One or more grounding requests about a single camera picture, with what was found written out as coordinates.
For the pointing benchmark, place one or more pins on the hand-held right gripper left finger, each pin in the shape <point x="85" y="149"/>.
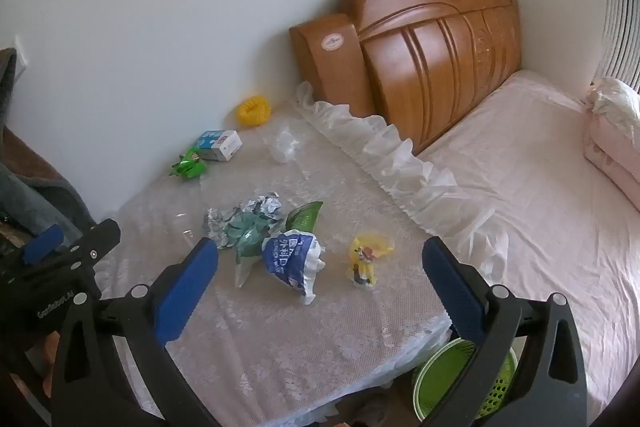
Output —
<point x="186" y="287"/>

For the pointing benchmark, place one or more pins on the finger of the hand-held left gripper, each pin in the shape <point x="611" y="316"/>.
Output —
<point x="100" y="239"/>
<point x="44" y="247"/>

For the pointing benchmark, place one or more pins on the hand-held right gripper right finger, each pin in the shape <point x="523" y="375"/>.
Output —
<point x="452" y="284"/>

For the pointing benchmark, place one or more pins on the teal wrapper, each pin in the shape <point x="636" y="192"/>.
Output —
<point x="246" y="234"/>

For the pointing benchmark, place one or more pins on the green plastic basket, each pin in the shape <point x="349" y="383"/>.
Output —
<point x="440" y="377"/>

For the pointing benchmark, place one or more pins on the yellow toy wrapper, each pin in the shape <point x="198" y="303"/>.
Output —
<point x="362" y="259"/>

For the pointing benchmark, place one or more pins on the blue and white packet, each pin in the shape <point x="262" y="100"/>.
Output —
<point x="287" y="259"/>

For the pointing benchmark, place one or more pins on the silver foil wrapper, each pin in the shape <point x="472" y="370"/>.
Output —
<point x="257" y="207"/>

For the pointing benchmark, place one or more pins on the green snack bag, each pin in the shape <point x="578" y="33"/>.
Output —
<point x="305" y="217"/>

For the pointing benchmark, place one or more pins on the clear plastic bag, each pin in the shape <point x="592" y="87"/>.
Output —
<point x="286" y="142"/>

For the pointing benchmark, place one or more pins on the dark grey cloth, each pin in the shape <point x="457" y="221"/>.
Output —
<point x="45" y="199"/>

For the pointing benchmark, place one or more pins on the brown wooden furniture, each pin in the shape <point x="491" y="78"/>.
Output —
<point x="22" y="154"/>

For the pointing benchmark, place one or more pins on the green crumpled wrapper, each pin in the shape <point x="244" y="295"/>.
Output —
<point x="189" y="164"/>

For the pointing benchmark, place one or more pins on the pink bed sheet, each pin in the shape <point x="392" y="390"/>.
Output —
<point x="540" y="207"/>

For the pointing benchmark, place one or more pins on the white lace ruffled cover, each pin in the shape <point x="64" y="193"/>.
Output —
<point x="300" y="337"/>

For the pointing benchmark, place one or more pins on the blue and white box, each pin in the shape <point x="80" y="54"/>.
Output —
<point x="220" y="144"/>

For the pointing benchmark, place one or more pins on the pink folded quilt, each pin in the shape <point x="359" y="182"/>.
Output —
<point x="610" y="152"/>

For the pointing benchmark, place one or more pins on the wooden headboard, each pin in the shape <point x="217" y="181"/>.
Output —
<point x="430" y="57"/>

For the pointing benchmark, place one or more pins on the white pillow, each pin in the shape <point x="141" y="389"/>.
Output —
<point x="617" y="99"/>

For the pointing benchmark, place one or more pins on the grey curtain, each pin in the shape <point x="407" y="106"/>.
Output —
<point x="622" y="22"/>

